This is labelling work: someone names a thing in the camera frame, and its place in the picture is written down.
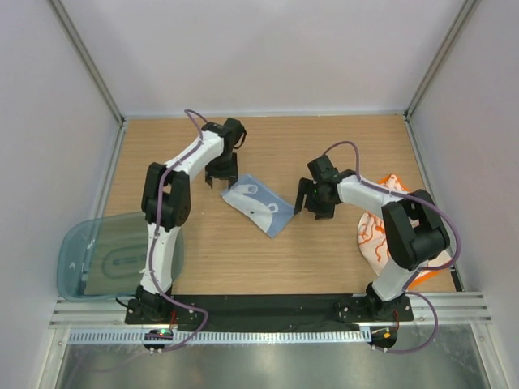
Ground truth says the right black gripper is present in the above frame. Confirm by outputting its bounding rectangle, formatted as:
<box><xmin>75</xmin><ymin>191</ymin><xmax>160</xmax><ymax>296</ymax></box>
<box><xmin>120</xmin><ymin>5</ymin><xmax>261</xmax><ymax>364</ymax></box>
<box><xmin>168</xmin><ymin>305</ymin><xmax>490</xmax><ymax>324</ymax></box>
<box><xmin>294</xmin><ymin>177</ymin><xmax>335</xmax><ymax>220</ymax></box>

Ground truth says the blue bear towel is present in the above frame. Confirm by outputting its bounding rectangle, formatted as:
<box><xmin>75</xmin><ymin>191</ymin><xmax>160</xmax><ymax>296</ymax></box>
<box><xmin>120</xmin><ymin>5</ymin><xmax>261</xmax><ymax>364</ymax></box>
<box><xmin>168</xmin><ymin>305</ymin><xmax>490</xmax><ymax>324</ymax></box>
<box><xmin>221</xmin><ymin>174</ymin><xmax>294</xmax><ymax>238</ymax></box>

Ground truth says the orange and white towel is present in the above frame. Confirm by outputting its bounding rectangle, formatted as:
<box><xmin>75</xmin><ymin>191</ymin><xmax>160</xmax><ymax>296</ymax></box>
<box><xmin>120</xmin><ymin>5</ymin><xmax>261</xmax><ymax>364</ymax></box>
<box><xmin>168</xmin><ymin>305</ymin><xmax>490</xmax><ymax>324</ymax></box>
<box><xmin>357</xmin><ymin>174</ymin><xmax>452</xmax><ymax>289</ymax></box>

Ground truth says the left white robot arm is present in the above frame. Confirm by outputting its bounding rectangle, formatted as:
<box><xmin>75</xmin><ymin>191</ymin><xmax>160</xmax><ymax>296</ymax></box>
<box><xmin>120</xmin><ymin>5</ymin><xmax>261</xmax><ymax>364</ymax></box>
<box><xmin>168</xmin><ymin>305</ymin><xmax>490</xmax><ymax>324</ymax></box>
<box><xmin>126</xmin><ymin>118</ymin><xmax>247</xmax><ymax>324</ymax></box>

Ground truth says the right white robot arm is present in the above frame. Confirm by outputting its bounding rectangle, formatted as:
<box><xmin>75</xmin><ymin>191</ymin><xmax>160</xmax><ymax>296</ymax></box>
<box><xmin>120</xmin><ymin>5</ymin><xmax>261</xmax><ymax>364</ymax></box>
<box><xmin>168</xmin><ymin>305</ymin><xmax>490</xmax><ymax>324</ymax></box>
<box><xmin>294</xmin><ymin>173</ymin><xmax>452</xmax><ymax>321</ymax></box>

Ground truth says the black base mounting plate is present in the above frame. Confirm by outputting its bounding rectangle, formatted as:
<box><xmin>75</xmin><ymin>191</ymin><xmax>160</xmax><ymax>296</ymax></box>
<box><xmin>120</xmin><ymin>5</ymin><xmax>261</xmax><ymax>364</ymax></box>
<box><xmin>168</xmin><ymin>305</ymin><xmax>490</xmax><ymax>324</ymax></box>
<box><xmin>125</xmin><ymin>293</ymin><xmax>414</xmax><ymax>333</ymax></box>

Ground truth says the translucent blue plastic bin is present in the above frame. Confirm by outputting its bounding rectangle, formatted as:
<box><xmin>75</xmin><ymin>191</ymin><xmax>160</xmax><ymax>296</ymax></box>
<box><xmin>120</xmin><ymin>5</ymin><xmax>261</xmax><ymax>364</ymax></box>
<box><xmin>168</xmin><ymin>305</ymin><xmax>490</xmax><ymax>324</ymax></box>
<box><xmin>56</xmin><ymin>210</ymin><xmax>186</xmax><ymax>301</ymax></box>

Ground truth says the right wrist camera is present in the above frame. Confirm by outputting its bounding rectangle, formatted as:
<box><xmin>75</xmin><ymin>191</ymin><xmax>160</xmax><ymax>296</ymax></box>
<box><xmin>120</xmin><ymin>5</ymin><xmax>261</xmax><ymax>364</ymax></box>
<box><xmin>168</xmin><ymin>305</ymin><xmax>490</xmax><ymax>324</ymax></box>
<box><xmin>307</xmin><ymin>155</ymin><xmax>339</xmax><ymax>182</ymax></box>

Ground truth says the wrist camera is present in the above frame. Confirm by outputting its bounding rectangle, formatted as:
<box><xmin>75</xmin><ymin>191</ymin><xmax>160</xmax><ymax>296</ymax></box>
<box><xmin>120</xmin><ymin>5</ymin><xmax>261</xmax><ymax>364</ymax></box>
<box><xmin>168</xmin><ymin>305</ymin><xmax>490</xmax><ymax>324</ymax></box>
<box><xmin>307</xmin><ymin>155</ymin><xmax>339</xmax><ymax>182</ymax></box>
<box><xmin>222</xmin><ymin>118</ymin><xmax>247</xmax><ymax>152</ymax></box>

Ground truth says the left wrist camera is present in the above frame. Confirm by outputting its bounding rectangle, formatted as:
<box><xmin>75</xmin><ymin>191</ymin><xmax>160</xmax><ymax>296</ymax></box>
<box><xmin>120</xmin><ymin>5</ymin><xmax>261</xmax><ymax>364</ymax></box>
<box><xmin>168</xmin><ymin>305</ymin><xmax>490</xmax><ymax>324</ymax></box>
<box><xmin>222</xmin><ymin>118</ymin><xmax>247</xmax><ymax>152</ymax></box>

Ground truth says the white slotted cable duct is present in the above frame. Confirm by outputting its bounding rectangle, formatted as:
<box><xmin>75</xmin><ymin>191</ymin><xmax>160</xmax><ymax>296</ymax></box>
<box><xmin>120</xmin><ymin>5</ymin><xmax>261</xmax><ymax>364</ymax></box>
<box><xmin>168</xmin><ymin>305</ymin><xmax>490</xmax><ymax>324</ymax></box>
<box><xmin>67</xmin><ymin>329</ymin><xmax>371</xmax><ymax>346</ymax></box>

